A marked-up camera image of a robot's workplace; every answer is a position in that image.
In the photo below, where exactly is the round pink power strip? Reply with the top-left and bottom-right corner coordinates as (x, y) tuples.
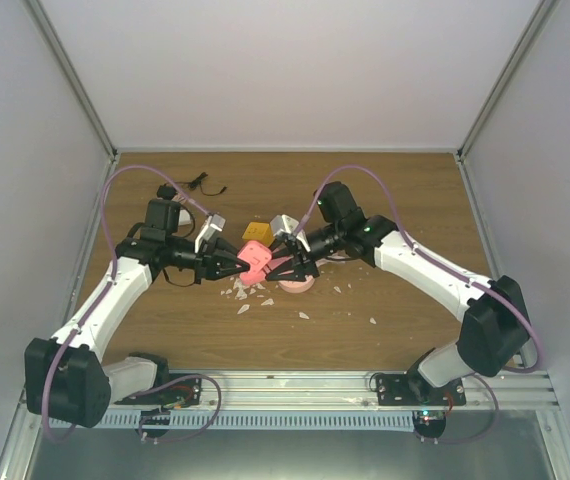
(277, 254), (349, 296)

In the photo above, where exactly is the pink plug adapter block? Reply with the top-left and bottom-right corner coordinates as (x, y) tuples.
(238, 241), (272, 274)

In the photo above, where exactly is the white usb charger plug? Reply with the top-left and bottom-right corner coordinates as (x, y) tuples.
(179, 210), (190, 226)

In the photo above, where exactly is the black power adapter with cable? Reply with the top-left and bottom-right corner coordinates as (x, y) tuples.
(156, 172), (227, 200)

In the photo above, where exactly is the pink triangular power socket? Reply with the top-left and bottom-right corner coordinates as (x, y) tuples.
(239, 271), (266, 286)

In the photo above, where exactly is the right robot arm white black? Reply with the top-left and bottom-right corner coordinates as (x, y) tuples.
(266, 181), (531, 405)

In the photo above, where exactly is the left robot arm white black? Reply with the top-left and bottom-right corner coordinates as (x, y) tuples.
(24, 199), (249, 428)

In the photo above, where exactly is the yellow cube socket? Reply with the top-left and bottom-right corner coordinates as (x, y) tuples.
(242, 222), (274, 247)

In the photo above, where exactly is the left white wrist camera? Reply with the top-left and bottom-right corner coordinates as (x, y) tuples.
(194, 213), (226, 253)

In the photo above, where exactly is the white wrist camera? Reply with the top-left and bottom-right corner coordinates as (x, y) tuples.
(194, 213), (226, 253)
(270, 214), (310, 251)

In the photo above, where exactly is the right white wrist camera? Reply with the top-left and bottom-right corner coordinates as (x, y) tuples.
(270, 214), (310, 251)

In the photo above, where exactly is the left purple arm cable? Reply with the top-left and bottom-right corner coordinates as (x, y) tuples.
(42, 164), (224, 446)

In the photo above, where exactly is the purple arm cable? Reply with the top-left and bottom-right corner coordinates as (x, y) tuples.
(292, 164), (541, 446)
(42, 164), (224, 446)

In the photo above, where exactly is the aluminium front rail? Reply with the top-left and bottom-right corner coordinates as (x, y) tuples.
(18, 368), (561, 412)

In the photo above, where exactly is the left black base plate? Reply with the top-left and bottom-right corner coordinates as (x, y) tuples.
(116, 378), (202, 409)

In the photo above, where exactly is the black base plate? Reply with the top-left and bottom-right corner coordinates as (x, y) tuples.
(369, 372), (467, 407)
(116, 378), (202, 409)

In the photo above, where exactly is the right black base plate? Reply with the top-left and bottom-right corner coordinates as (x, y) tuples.
(369, 372), (467, 407)

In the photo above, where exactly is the slotted grey cable duct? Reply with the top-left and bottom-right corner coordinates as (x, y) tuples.
(39, 410), (416, 432)

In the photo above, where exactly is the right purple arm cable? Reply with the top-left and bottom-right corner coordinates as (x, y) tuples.
(292, 164), (541, 446)

